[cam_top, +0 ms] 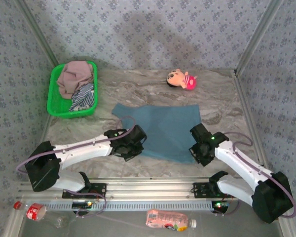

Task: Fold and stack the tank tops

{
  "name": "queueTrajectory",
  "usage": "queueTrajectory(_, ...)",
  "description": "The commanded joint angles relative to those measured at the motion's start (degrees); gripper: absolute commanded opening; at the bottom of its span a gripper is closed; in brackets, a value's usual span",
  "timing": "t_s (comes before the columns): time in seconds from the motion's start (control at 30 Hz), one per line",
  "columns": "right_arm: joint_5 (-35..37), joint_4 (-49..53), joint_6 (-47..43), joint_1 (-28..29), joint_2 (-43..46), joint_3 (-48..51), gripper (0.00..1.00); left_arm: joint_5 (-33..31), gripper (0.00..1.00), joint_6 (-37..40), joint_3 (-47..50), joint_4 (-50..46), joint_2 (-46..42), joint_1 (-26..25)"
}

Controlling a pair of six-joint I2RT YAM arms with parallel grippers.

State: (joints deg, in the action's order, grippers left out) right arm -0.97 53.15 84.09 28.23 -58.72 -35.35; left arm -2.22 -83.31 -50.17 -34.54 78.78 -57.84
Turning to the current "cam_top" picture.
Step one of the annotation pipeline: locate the pink label drink bottle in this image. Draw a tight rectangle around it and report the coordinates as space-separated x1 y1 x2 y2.
145 209 197 232

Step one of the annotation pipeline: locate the clear bottle red label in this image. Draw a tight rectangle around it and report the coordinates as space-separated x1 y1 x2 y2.
13 201 70 229

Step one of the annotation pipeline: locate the grey slotted cable duct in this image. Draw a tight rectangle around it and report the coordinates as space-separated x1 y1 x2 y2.
39 199 234 212

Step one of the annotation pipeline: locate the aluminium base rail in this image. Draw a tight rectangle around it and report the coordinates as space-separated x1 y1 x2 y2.
17 176 257 200

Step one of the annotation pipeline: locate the aluminium frame post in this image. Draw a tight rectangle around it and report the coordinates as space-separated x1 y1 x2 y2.
14 0 59 67
234 0 286 74

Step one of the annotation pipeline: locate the mauve tank top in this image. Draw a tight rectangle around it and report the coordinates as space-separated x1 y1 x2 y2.
56 61 94 100

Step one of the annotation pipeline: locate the green plastic basket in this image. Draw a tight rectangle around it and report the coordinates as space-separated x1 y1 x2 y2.
46 61 99 119

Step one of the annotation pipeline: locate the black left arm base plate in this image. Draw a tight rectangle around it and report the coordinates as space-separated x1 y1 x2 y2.
62 182 107 199

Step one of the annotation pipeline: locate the plush doll pink outfit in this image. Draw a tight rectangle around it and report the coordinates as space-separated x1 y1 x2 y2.
166 68 197 91

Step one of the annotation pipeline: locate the aluminium table side rail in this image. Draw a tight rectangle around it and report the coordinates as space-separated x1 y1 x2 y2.
41 115 54 145
233 70 268 171

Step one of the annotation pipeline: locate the teal ribbed tank top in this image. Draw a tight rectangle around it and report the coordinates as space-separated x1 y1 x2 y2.
111 103 202 164

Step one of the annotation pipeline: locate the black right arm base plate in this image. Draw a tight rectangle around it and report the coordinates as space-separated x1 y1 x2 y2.
192 182 239 198

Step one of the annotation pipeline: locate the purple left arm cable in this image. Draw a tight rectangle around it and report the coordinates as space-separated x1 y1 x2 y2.
16 116 136 218

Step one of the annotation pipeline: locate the small controller board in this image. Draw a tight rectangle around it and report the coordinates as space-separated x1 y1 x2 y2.
72 201 92 209
211 200 230 213

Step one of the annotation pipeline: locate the blue white striped tank top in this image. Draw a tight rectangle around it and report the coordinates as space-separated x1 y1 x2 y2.
69 83 96 112

